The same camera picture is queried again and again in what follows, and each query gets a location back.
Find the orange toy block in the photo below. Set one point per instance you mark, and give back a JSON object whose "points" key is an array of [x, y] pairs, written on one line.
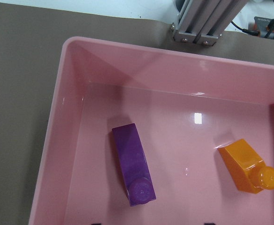
{"points": [[247, 168]]}

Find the purple toy block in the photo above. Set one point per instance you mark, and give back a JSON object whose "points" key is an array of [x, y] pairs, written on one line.
{"points": [[133, 164]]}

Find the pink plastic box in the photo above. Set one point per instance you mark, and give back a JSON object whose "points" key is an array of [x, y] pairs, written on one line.
{"points": [[184, 106]]}

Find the aluminium frame post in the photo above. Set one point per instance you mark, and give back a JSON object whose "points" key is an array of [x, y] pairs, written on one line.
{"points": [[203, 21]]}

